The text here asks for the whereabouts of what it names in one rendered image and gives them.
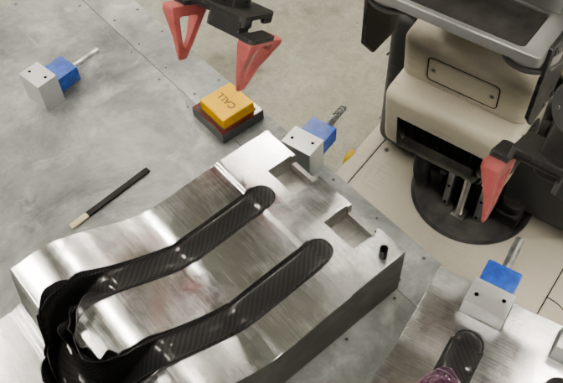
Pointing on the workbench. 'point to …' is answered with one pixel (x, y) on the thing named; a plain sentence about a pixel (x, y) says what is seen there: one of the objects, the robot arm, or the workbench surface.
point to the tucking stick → (109, 198)
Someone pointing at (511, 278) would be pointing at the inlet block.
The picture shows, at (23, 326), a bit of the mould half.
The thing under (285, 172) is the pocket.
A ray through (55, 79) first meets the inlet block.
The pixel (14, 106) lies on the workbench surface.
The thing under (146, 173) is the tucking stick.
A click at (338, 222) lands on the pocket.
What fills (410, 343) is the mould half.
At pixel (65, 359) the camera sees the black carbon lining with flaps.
